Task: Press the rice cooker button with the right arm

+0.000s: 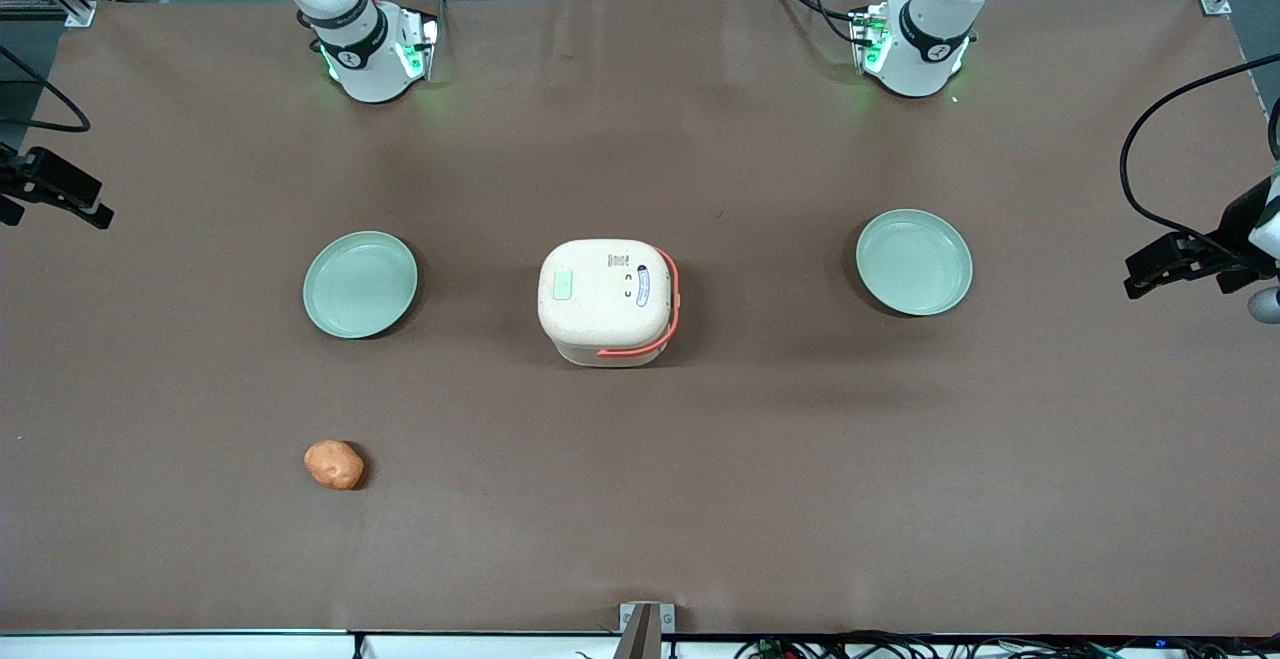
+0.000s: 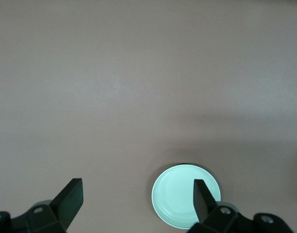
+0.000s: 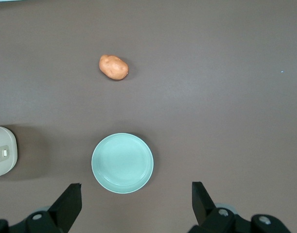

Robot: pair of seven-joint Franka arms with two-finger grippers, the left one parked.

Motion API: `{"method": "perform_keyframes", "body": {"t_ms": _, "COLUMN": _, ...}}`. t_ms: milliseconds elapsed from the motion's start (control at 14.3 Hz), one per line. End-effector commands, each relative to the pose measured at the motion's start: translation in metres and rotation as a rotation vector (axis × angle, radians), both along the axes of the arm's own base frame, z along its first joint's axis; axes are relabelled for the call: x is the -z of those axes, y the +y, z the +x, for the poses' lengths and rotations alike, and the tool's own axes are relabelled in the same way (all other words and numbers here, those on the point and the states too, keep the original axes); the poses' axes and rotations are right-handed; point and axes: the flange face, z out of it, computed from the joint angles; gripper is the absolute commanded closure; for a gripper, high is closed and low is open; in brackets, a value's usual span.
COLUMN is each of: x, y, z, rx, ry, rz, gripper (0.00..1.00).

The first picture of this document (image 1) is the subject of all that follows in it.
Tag grey metal camera mount bracket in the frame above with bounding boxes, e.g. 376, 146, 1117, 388
613, 601, 677, 659

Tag pale green round plate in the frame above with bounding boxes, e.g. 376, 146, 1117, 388
855, 208, 974, 317
302, 230, 419, 340

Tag orange brown potato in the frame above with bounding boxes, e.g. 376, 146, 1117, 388
303, 440, 366, 492

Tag cream rice cooker orange handle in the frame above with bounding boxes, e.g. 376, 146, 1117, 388
537, 238, 682, 369

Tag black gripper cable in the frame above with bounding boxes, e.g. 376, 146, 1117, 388
1119, 52, 1280, 242
0, 43, 92, 134

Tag brown table cover sheet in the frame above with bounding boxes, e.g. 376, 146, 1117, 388
0, 0, 1280, 638

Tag tangled cable bundle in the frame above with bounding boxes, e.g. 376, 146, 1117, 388
733, 631, 1280, 659

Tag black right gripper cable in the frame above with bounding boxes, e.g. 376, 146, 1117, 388
0, 43, 92, 134

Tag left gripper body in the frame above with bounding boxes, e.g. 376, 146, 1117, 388
1214, 171, 1280, 296

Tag black left arm base cables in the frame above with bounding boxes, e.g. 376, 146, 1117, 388
768, 0, 873, 46

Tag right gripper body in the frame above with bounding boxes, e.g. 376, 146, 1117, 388
0, 151, 37, 228

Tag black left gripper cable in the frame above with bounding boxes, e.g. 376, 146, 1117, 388
1119, 52, 1280, 242

